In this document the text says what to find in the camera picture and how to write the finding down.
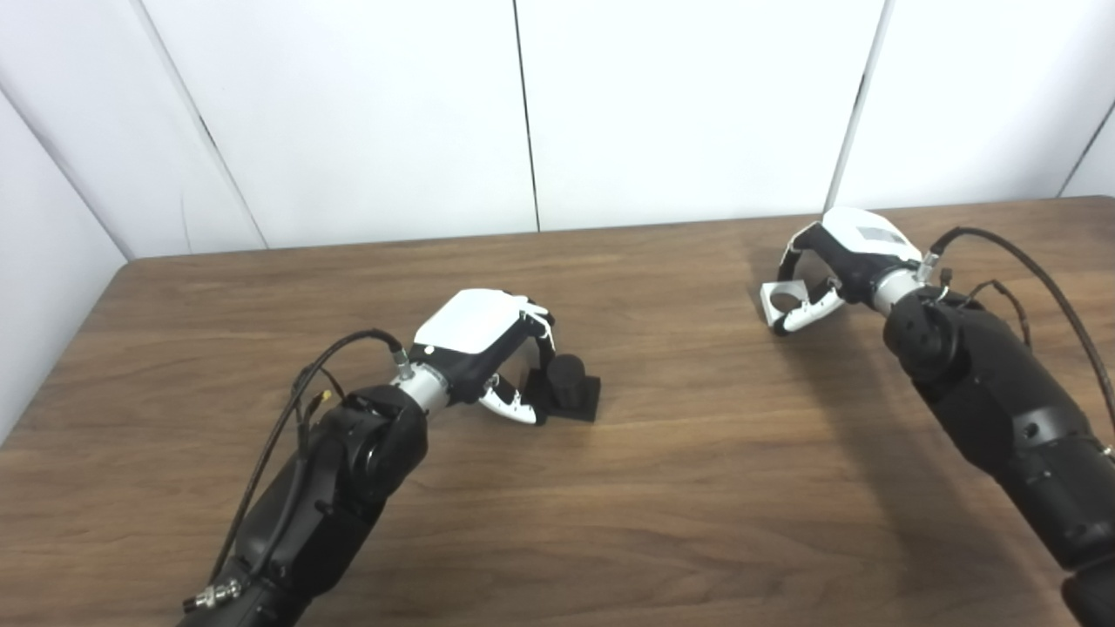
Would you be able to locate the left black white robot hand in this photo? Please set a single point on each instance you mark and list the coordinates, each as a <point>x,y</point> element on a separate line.
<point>470,326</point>

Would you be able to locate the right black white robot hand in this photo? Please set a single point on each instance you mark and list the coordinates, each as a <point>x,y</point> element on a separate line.
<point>858,248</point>

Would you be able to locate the white square piece with hole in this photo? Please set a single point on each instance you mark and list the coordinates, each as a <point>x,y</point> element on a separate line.
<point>768,300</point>

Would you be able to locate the black peg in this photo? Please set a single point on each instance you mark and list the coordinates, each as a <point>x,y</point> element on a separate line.
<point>571,387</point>

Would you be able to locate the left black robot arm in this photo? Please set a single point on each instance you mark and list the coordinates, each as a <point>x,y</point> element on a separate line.
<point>331,488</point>

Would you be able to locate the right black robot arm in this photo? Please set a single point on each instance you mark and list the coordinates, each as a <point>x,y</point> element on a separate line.
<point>1002,401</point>

